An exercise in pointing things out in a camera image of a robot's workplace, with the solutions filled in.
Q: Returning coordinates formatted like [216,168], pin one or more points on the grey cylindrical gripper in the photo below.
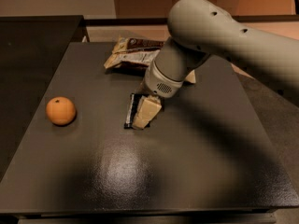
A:
[158,84]

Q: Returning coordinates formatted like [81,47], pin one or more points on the dark rxbar wrapper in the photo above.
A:
[131,109]

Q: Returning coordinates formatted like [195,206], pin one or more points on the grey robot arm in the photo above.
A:
[199,29]

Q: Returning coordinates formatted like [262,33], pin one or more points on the cream and brown snack bag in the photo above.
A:
[133,55]

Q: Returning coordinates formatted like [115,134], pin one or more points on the orange fruit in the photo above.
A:
[60,111]

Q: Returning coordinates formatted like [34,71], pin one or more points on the dark side table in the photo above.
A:
[31,49]

